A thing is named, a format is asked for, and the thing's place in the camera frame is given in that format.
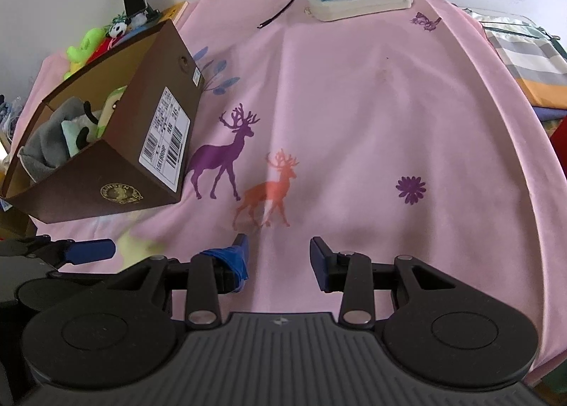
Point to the yellow book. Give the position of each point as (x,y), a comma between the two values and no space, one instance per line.
(174,13)

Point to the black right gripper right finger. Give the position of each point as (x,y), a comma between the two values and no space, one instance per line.
(356,277)

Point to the pink printed tablecloth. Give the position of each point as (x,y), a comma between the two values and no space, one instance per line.
(387,134)

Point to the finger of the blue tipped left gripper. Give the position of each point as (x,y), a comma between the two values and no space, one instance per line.
(47,255)

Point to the small panda plush toy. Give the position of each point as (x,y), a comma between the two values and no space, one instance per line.
(122,24)

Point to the red storage box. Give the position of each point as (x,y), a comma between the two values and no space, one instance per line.
(559,138)

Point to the plaid folded cloth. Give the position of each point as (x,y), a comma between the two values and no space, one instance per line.
(535,59)

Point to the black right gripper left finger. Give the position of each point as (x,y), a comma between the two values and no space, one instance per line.
(188,291)

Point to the brown cardboard shoe box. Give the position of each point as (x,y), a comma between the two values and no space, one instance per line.
(139,161)

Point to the neon green plush toy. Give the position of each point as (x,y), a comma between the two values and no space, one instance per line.
(94,44)

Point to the light teal cloth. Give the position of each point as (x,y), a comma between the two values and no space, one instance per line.
(71,133)

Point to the green smiling plush toy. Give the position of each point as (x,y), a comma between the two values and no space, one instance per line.
(101,118)

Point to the white power strip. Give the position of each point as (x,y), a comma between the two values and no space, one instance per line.
(331,10)

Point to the grey soft cloth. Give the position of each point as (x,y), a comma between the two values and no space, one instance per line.
(46,149)

